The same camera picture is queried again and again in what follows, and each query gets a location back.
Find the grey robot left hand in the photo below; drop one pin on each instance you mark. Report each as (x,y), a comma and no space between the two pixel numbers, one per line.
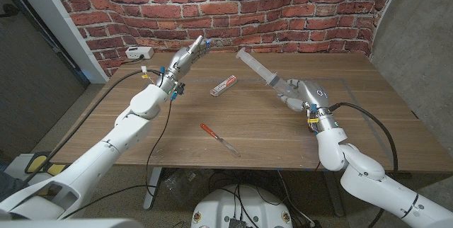
(184,61)

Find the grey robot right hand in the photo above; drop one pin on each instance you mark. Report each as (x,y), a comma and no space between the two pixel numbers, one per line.
(311,95)

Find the clear plastic syringe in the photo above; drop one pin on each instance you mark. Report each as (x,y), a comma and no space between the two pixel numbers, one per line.
(255,66)

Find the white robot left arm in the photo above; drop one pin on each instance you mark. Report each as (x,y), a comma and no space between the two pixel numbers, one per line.
(106,150)

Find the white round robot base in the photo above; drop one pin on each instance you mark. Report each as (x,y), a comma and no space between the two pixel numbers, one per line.
(219,206)

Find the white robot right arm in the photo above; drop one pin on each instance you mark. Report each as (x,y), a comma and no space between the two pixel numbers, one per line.
(371,182)

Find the white power strip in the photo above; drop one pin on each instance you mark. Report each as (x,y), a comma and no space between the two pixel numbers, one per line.
(139,52)

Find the white red toothpaste box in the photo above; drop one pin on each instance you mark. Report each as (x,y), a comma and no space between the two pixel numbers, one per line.
(223,85)

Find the red brick print backdrop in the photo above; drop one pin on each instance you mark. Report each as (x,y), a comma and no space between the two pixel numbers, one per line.
(247,5)

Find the grey table leg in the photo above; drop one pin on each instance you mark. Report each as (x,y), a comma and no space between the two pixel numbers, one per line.
(334,196)

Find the clear plastic bag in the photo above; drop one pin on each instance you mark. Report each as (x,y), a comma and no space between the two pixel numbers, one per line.
(180,185)

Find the white table leg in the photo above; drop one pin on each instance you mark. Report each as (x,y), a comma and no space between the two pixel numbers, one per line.
(153,189)

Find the dark grey door panel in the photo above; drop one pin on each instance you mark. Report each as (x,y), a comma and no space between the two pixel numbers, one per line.
(32,79)

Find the yellow black foot pedal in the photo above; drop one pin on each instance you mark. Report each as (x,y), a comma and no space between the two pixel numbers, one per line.
(37,163)

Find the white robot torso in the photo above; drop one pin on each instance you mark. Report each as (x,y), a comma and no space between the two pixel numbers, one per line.
(70,223)

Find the person blue jeans leg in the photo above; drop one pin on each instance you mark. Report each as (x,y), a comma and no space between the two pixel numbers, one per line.
(10,185)

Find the white door frame pillar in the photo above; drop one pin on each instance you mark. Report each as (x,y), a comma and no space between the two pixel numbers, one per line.
(53,19)

